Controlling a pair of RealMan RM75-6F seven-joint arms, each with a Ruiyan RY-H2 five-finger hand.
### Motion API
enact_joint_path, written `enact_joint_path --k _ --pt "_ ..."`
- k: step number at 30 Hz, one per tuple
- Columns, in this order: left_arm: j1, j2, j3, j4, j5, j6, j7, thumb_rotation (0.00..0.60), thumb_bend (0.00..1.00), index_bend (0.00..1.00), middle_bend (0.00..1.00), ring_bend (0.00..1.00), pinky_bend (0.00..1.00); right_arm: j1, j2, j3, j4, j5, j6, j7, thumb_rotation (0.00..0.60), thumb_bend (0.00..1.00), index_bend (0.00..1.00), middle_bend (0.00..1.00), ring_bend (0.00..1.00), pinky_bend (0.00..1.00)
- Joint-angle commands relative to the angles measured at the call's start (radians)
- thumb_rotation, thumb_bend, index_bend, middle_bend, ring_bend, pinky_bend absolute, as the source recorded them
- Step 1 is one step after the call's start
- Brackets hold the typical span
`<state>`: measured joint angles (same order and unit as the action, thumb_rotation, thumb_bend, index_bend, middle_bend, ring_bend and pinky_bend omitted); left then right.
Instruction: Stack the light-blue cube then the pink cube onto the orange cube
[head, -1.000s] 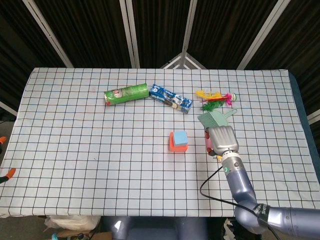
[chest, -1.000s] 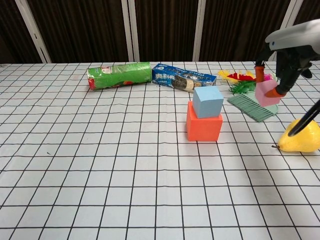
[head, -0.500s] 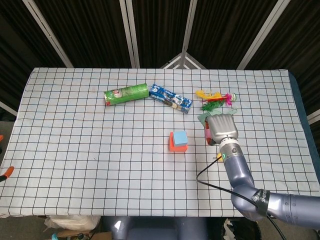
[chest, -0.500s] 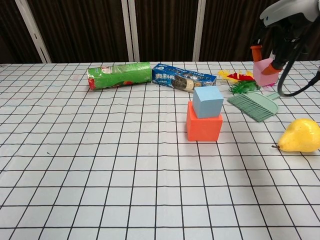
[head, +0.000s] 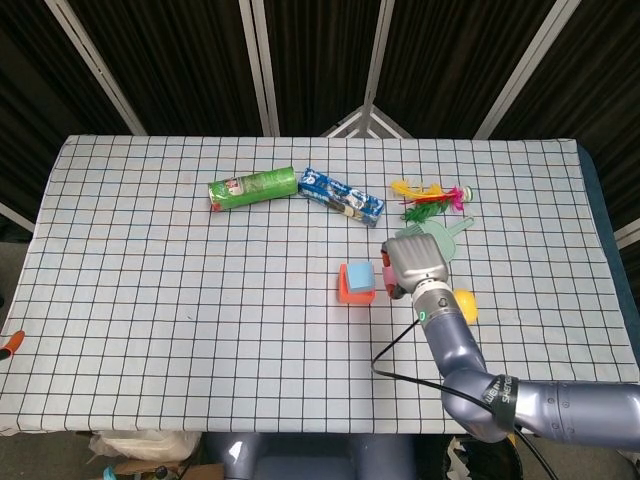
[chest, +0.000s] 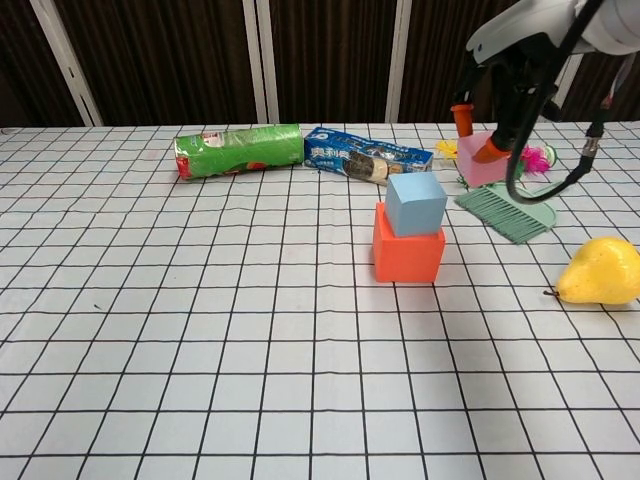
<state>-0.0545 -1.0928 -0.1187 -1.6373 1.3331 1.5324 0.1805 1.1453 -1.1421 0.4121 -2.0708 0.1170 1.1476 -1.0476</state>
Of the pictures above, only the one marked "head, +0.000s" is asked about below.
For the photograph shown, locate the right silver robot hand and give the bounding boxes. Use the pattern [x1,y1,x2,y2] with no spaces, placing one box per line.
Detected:
[380,233,450,301]

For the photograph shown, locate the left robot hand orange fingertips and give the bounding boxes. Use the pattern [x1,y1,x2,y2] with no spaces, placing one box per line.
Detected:
[0,329,26,362]

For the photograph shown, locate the light blue foam cube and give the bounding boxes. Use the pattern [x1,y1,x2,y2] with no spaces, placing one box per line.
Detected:
[345,260,377,294]

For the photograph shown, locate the green plastic dustpan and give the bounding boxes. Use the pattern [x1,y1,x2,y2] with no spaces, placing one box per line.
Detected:
[394,222,435,241]

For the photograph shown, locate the mint green small dustpan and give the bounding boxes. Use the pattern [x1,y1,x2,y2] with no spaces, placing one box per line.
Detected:
[424,215,475,264]

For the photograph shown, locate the colourful feather shuttlecock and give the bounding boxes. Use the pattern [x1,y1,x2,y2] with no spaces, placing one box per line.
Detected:
[389,178,475,225]

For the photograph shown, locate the yellow toy pear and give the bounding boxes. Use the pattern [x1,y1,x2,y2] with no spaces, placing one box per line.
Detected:
[451,288,479,325]

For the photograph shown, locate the orange foam cube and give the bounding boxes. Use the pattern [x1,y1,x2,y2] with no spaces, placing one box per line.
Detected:
[338,263,377,307]

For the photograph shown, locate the blue cookie box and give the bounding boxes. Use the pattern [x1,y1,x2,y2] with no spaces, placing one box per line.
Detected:
[297,167,386,230]

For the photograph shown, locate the white plastic bag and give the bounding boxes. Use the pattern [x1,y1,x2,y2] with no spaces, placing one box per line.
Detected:
[88,430,202,464]

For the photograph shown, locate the green chip can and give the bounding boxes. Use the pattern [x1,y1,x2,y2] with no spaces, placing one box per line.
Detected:
[207,166,300,215]

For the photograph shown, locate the white checked tablecloth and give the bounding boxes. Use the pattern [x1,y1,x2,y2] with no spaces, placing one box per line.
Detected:
[0,133,640,437]

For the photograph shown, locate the white crumpled paper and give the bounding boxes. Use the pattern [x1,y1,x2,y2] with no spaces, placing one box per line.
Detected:
[446,436,471,476]

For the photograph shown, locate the grey-blue robot torso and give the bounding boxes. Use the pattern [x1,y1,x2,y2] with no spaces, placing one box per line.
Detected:
[202,432,416,480]

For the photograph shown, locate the brown cardboard box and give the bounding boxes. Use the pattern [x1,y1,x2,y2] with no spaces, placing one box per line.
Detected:
[112,462,226,480]

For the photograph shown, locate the dark folding screen white frames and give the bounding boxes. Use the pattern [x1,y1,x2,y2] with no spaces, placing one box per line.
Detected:
[0,0,640,246]

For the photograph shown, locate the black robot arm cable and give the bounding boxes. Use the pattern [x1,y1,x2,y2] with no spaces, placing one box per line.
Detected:
[370,319,557,480]

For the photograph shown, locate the white metal frame stand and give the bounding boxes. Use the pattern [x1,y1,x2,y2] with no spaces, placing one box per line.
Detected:
[319,103,414,140]

